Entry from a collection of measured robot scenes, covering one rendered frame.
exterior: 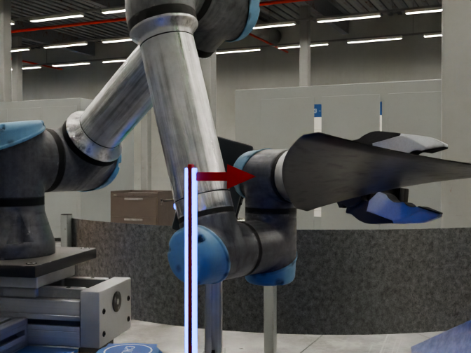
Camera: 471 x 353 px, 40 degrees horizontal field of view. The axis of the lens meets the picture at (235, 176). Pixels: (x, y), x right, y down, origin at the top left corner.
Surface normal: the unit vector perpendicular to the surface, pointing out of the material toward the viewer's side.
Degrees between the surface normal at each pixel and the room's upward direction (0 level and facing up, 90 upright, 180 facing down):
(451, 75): 90
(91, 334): 90
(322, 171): 164
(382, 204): 84
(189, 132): 79
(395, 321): 90
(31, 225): 72
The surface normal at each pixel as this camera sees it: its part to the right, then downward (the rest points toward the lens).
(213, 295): -0.03, 0.02
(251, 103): -0.41, 0.01
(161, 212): 0.93, 0.00
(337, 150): -0.13, 0.97
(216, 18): 0.52, 0.76
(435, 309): 0.26, 0.01
